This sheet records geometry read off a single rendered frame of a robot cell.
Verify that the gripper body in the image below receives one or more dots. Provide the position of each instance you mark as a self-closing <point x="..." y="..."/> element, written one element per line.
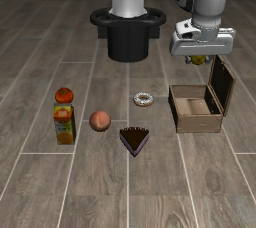
<point x="200" y="43"/>

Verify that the green-yellow kiwi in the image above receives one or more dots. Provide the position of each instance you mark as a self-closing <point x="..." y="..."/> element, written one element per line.
<point x="198" y="59"/>

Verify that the wooden box lid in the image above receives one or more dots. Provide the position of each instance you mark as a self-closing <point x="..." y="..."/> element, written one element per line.
<point x="221" y="82"/>

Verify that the wooden box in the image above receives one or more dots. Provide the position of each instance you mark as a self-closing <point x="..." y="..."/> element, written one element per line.
<point x="196" y="112"/>

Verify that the white frosted donut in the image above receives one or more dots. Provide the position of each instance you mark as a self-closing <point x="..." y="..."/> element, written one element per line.
<point x="143" y="99"/>

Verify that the chocolate cake wedge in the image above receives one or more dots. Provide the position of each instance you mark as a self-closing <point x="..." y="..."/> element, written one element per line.
<point x="134" y="138"/>

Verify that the pink peach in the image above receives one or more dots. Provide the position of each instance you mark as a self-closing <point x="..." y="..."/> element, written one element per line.
<point x="99" y="121"/>

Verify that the red tomato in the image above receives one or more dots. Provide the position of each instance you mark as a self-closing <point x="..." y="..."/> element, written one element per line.
<point x="64" y="95"/>

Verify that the orange juice carton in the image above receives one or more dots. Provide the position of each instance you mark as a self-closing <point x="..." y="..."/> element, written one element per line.
<point x="64" y="125"/>

